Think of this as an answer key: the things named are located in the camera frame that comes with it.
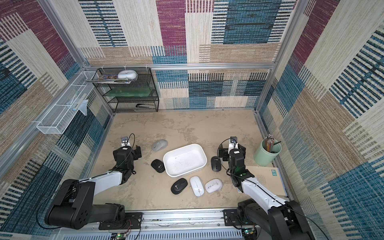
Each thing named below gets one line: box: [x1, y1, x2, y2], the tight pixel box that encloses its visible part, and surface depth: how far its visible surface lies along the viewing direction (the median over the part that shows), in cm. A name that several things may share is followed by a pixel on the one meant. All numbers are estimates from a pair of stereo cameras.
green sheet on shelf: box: [104, 86, 153, 97], surface depth 101 cm
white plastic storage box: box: [163, 143, 208, 178], surface depth 95 cm
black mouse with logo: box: [211, 156, 222, 172], surface depth 92 cm
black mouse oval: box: [170, 178, 188, 195], surface depth 85 cm
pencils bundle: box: [265, 134, 282, 153], surface depth 84 cm
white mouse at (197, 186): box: [189, 175, 205, 197], surface depth 84 cm
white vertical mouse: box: [205, 178, 224, 194], surface depth 84 cm
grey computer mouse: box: [152, 139, 168, 152], surface depth 99 cm
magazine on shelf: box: [85, 74, 139, 84], surface depth 83 cm
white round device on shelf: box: [117, 69, 138, 81], surface depth 91 cm
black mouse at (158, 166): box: [151, 159, 166, 173], surface depth 91 cm
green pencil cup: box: [254, 138, 282, 167], surface depth 86 cm
